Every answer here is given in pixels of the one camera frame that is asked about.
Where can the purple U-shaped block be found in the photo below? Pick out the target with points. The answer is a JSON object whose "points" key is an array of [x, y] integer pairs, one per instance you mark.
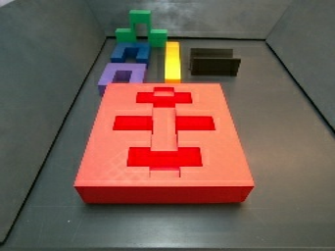
{"points": [[121, 73]]}

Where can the red board with recesses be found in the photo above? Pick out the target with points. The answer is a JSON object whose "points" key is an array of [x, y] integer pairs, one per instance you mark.
{"points": [[163, 147]]}

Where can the yellow long bar block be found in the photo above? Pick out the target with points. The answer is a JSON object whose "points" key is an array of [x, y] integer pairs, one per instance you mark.
{"points": [[172, 63]]}

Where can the blue U-shaped block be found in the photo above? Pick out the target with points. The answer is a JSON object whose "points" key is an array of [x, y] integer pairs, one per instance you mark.
{"points": [[135, 50]]}

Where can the green stepped arch block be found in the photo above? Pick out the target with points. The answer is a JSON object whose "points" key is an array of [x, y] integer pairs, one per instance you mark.
{"points": [[141, 17]]}

